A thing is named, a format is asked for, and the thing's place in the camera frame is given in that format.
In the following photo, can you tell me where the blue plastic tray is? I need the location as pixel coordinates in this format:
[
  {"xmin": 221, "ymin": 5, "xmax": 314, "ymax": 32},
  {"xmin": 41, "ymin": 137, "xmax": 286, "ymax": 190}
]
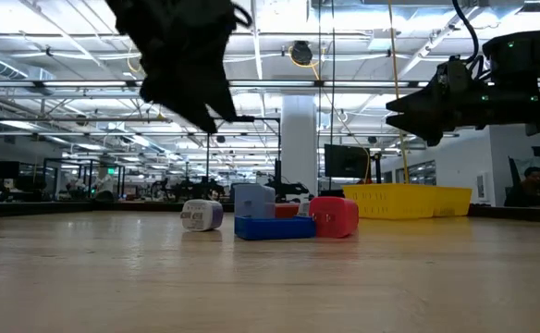
[{"xmin": 234, "ymin": 215, "xmax": 317, "ymax": 241}]

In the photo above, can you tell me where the person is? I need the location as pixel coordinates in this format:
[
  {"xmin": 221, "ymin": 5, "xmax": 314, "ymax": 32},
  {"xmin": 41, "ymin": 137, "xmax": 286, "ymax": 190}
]
[
  {"xmin": 94, "ymin": 168, "xmax": 115, "ymax": 201},
  {"xmin": 504, "ymin": 166, "xmax": 540, "ymax": 208}
]

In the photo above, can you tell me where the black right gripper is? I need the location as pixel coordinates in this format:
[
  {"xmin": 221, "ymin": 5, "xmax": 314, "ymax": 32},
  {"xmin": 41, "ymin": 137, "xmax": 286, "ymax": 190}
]
[{"xmin": 386, "ymin": 76, "xmax": 514, "ymax": 147}]

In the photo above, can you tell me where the light blue charger block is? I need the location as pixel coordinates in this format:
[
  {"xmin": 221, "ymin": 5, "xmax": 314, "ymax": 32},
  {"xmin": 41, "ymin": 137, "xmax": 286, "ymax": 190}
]
[{"xmin": 233, "ymin": 183, "xmax": 276, "ymax": 219}]

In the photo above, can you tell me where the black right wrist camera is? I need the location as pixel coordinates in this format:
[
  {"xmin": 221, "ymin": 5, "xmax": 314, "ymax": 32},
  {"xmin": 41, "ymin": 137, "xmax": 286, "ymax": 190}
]
[{"xmin": 437, "ymin": 55, "xmax": 466, "ymax": 89}]

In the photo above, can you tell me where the white cylindrical container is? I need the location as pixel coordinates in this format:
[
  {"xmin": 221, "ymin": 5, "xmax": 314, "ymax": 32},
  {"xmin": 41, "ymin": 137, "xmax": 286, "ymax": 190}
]
[{"xmin": 180, "ymin": 199, "xmax": 225, "ymax": 232}]

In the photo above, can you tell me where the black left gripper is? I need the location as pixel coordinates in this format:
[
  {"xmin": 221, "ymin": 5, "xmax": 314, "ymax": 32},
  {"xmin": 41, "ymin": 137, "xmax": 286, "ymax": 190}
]
[{"xmin": 105, "ymin": 0, "xmax": 239, "ymax": 135}]

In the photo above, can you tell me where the black ceiling cable reel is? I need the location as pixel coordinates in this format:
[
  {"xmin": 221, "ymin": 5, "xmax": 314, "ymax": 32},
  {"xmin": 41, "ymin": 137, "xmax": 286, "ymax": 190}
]
[{"xmin": 289, "ymin": 41, "xmax": 314, "ymax": 68}]

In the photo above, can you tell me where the red charger block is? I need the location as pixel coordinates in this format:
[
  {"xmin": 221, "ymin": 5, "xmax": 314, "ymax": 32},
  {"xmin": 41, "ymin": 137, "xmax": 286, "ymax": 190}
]
[{"xmin": 274, "ymin": 203, "xmax": 301, "ymax": 218}]

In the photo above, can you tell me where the yellow cable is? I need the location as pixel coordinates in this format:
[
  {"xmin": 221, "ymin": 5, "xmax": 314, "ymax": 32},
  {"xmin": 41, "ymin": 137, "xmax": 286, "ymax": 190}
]
[{"xmin": 387, "ymin": 0, "xmax": 411, "ymax": 186}]

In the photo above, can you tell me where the dark office chair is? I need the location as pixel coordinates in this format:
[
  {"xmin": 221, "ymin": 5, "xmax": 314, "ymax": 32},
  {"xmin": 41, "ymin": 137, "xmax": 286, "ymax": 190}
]
[{"xmin": 507, "ymin": 156, "xmax": 525, "ymax": 195}]

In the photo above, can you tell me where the black monitor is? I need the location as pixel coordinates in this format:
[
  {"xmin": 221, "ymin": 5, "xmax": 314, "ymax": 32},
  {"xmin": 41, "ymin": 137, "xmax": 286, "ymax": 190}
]
[
  {"xmin": 0, "ymin": 161, "xmax": 21, "ymax": 181},
  {"xmin": 324, "ymin": 144, "xmax": 371, "ymax": 179}
]

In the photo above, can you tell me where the yellow plastic basket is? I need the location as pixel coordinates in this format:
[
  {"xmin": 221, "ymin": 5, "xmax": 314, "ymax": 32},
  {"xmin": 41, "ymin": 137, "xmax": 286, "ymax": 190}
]
[
  {"xmin": 431, "ymin": 186, "xmax": 473, "ymax": 217},
  {"xmin": 342, "ymin": 183, "xmax": 437, "ymax": 220}
]

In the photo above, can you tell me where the black table edge rail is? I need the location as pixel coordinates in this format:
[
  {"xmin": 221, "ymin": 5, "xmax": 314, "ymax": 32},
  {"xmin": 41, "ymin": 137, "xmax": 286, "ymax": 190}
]
[{"xmin": 0, "ymin": 199, "xmax": 540, "ymax": 226}]

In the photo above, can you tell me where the white square column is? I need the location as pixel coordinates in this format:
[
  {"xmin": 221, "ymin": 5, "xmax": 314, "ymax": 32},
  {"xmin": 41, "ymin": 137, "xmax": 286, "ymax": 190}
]
[{"xmin": 280, "ymin": 95, "xmax": 319, "ymax": 198}]

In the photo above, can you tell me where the pink-red charger cube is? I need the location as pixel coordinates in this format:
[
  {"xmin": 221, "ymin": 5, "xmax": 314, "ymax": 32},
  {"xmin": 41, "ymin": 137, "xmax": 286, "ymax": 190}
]
[{"xmin": 308, "ymin": 196, "xmax": 360, "ymax": 239}]

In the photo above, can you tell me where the black hanging cable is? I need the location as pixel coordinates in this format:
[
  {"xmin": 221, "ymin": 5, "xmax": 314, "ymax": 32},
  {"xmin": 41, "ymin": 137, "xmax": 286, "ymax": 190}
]
[
  {"xmin": 329, "ymin": 0, "xmax": 337, "ymax": 191},
  {"xmin": 316, "ymin": 0, "xmax": 323, "ymax": 191}
]

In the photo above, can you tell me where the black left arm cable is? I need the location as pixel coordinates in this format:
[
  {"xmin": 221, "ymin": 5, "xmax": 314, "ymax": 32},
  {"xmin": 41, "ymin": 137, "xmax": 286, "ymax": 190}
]
[{"xmin": 230, "ymin": 2, "xmax": 253, "ymax": 30}]

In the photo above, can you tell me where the black metal frame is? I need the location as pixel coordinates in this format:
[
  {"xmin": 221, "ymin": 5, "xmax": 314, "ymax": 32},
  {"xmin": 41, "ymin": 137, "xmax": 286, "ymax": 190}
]
[{"xmin": 203, "ymin": 115, "xmax": 283, "ymax": 204}]

